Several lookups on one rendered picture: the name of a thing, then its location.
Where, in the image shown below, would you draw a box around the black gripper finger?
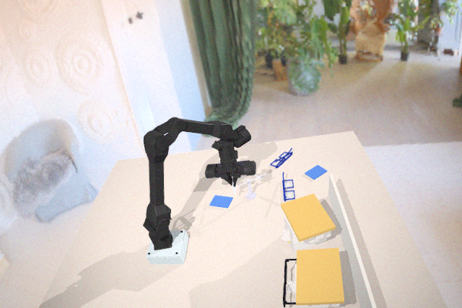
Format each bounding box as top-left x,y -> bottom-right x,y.
221,172 -> 233,186
232,173 -> 241,187

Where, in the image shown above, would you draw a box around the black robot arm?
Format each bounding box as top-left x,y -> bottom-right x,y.
143,116 -> 251,250

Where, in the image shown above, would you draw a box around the white rectangular panel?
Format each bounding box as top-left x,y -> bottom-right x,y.
328,174 -> 377,308

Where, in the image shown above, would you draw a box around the blue-framed glasses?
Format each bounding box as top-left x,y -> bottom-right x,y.
270,148 -> 292,168

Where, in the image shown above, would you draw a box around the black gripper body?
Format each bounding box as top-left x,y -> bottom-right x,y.
204,154 -> 256,178

